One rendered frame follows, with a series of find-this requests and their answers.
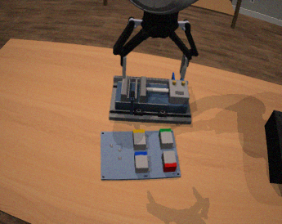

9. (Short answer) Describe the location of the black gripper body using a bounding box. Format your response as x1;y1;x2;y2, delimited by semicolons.
141;11;179;38

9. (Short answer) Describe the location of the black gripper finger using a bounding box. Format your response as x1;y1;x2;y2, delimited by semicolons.
113;16;158;78
163;19;199;79

